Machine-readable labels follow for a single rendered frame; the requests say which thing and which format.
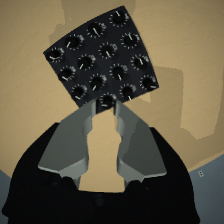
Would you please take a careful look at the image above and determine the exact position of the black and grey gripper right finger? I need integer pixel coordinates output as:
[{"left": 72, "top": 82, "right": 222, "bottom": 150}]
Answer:
[{"left": 114, "top": 99, "right": 200, "bottom": 224}]

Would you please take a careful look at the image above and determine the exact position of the black knob box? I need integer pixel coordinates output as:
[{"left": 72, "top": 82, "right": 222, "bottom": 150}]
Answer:
[{"left": 43, "top": 5, "right": 159, "bottom": 114}]

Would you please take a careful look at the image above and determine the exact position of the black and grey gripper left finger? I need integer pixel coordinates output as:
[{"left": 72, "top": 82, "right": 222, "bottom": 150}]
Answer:
[{"left": 2, "top": 98, "right": 99, "bottom": 218}]

